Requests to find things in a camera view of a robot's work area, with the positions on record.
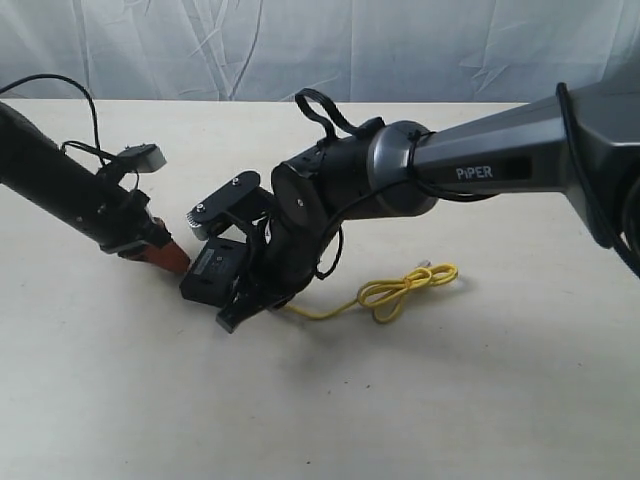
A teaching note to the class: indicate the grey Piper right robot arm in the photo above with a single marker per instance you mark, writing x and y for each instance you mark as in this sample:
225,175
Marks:
582,143

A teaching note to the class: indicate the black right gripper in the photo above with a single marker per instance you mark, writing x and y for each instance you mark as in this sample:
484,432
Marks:
283,260

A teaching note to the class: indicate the white backdrop cloth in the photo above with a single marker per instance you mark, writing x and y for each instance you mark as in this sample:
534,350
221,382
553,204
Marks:
358,51

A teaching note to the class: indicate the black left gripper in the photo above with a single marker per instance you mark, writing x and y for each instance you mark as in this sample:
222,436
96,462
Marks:
127,228

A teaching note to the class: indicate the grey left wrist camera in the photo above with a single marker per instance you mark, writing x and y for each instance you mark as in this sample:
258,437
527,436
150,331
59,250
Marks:
142,159

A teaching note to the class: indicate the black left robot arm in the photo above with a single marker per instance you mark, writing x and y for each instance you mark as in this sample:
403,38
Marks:
94,204

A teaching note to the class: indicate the small black box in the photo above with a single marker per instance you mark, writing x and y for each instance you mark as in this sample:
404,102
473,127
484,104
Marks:
211,278

